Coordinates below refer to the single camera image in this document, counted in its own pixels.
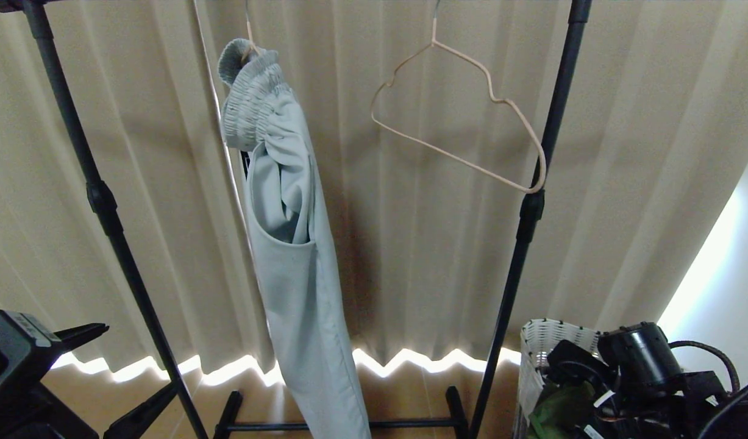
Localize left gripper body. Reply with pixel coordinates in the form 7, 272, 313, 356
0, 384, 100, 439

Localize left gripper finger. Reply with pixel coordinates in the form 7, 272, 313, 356
104, 381, 179, 439
54, 323, 110, 353

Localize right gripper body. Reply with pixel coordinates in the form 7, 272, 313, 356
569, 387, 667, 439

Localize pale grey shorts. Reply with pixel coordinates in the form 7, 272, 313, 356
218, 38, 372, 439

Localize pink clothes hanger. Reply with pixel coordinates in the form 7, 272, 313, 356
370, 0, 546, 195
244, 0, 262, 63

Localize white laundry basket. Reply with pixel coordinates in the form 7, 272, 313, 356
513, 318, 603, 439

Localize black clothes rack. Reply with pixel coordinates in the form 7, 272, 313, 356
0, 0, 594, 439

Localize green garment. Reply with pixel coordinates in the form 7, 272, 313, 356
526, 381, 594, 439

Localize beige curtain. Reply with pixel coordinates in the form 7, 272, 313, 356
0, 0, 748, 391

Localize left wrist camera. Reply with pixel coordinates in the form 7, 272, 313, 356
0, 310, 65, 416

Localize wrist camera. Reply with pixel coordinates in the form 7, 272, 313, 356
546, 339, 615, 397
0, 310, 65, 416

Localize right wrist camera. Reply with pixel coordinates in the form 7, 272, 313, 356
546, 339, 615, 397

